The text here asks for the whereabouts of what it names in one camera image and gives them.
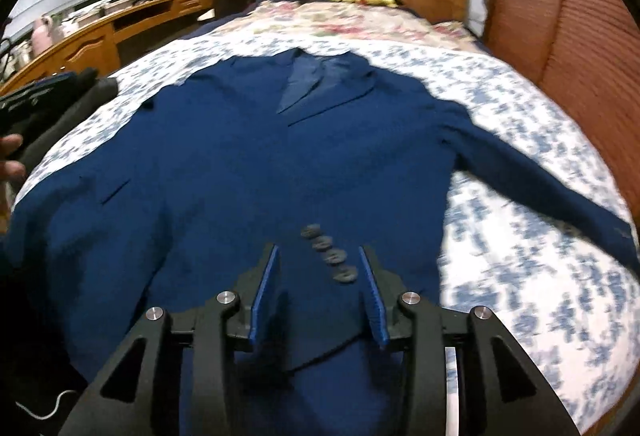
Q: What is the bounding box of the navy blue suit jacket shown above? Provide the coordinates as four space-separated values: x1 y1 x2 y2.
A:
1 49 639 435

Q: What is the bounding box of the person left hand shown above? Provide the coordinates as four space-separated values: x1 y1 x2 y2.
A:
0 134 26 218

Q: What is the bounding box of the black garment pile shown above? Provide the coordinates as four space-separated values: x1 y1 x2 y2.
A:
13 77 118 175

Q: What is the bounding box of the pink bottle on desk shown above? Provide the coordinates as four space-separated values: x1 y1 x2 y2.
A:
30 16 53 57

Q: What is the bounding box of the wooden desk with cabinets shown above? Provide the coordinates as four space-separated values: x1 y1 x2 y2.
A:
1 0 213 95

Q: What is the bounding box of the blue floral white bedsheet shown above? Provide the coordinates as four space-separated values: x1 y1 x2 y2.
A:
14 26 639 430

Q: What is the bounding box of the pink floral quilt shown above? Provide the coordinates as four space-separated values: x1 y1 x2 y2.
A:
219 0 482 53

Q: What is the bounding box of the louvered wooden wardrobe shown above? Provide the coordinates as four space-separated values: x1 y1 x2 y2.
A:
483 0 639 215

